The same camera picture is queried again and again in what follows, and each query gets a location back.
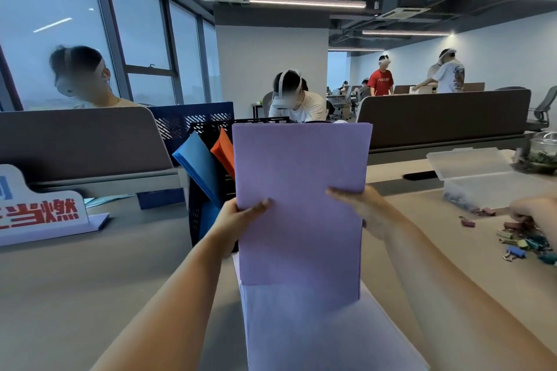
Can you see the person's left hand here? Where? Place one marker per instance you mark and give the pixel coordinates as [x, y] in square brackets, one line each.
[224, 227]

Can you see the person's right hand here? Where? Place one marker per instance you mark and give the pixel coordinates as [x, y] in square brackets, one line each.
[376, 214]

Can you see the person's left thumb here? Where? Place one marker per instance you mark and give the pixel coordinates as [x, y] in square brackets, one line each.
[256, 206]

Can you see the person's right thumb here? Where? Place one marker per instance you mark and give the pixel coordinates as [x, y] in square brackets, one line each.
[348, 195]

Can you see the purple paper sheet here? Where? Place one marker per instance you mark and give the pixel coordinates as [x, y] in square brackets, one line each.
[300, 192]

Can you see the person's left forearm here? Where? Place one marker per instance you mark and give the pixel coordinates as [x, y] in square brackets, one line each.
[174, 310]

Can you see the person's right forearm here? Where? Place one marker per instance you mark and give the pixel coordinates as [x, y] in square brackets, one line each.
[452, 305]

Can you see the black mesh file holder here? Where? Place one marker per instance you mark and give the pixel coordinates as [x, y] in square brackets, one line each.
[204, 218]

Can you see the orange folder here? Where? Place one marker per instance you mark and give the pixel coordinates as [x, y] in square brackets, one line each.
[225, 151]

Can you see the blue folder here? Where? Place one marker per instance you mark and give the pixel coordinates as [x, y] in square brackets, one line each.
[200, 166]

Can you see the blue mesh file holder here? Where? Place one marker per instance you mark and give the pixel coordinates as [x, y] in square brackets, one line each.
[174, 123]

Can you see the purple binder clip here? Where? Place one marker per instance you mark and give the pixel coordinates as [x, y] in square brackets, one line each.
[467, 222]

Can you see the brown desk divider panel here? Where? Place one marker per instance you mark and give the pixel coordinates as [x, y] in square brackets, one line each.
[444, 118]

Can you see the clear plastic box lid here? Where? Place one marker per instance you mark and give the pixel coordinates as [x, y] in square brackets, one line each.
[470, 163]

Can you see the stack of purple paper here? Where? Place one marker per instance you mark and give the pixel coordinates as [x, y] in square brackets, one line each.
[313, 336]

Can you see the clear plastic box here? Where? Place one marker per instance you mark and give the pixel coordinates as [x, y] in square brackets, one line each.
[496, 190]

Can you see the blue binder clip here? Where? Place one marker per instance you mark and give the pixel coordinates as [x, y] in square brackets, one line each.
[515, 252]

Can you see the pile of colourful binder clips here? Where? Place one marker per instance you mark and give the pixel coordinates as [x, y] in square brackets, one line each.
[528, 240]

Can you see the grey desk divider panel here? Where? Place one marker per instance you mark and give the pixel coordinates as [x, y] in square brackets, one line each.
[82, 140]

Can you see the glass jar with plants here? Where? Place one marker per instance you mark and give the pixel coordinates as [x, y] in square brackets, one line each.
[539, 153]

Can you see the linear ceiling light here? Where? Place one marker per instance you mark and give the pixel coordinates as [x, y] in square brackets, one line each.
[309, 2]

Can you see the grey office chair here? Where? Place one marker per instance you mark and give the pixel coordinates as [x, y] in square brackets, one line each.
[544, 107]

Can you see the white sign with red characters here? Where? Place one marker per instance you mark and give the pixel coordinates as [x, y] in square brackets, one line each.
[35, 210]

